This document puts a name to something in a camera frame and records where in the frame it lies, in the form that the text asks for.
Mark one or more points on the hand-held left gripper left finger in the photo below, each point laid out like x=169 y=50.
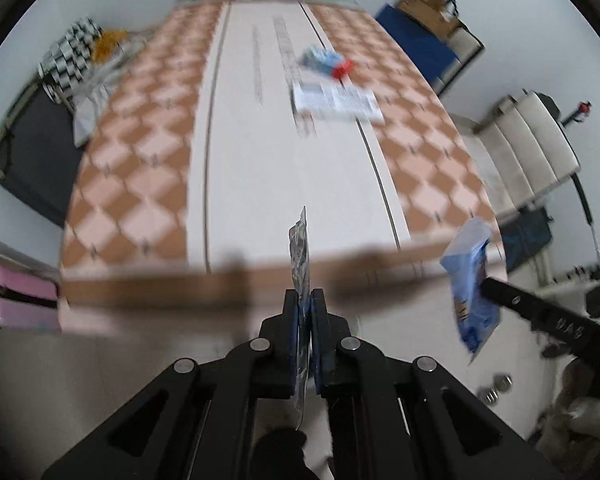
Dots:
x=294 y=345

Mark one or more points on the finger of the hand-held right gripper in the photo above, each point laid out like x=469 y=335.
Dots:
x=515 y=301

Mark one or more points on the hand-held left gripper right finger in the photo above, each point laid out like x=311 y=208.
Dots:
x=319 y=355

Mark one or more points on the blue plastic wrapper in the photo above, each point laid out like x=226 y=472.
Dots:
x=470 y=270

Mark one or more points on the round metal discs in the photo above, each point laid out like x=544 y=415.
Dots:
x=497 y=390

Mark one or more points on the white padded chair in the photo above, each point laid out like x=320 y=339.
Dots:
x=520 y=150

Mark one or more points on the checkered tablecloth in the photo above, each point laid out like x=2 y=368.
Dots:
x=240 y=160

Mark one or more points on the black tripod red head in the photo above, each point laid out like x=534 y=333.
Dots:
x=582 y=109

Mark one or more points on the white printed paper leaflet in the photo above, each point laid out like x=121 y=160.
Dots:
x=335 y=100

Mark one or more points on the blue board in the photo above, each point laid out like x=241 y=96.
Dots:
x=420 y=45

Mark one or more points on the pink suitcase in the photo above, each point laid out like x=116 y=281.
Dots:
x=17 y=300

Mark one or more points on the small blue red carton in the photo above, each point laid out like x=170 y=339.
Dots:
x=325 y=60

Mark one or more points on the cardboard box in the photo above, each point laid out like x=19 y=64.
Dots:
x=425 y=7

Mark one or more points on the orange mesh bag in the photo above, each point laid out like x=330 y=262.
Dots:
x=108 y=44

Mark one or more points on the black white checkered cloth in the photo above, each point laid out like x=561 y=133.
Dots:
x=67 y=55

